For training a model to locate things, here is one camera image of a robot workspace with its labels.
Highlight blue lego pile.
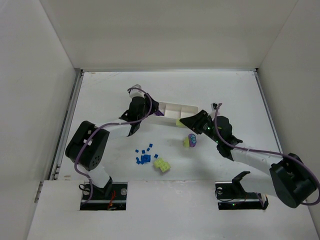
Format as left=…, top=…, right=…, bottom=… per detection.
left=136, top=154, right=151, bottom=165

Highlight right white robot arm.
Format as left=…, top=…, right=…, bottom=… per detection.
left=179, top=110, right=320, bottom=208

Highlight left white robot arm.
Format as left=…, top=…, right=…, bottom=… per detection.
left=65, top=94, right=159, bottom=197

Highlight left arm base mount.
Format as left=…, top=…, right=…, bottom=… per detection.
left=79, top=182, right=128, bottom=211

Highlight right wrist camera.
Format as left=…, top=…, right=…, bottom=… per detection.
left=210, top=102, right=222, bottom=112

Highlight purple cable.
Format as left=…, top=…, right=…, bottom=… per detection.
left=213, top=102, right=320, bottom=206
left=74, top=87, right=157, bottom=206

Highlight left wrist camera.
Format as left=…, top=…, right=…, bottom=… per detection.
left=127, top=84, right=144, bottom=99

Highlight small lime lego piece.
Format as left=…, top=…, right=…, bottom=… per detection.
left=175, top=118, right=185, bottom=128

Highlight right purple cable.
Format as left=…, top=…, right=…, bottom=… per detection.
left=213, top=102, right=320, bottom=206

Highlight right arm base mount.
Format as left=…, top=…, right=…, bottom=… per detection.
left=214, top=171, right=269, bottom=211

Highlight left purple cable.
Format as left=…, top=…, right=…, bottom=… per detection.
left=74, top=87, right=157, bottom=206

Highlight white three-compartment tray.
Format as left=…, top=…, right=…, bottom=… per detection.
left=151, top=102, right=199, bottom=127

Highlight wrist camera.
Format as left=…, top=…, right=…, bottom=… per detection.
left=127, top=84, right=144, bottom=99
left=210, top=102, right=222, bottom=112

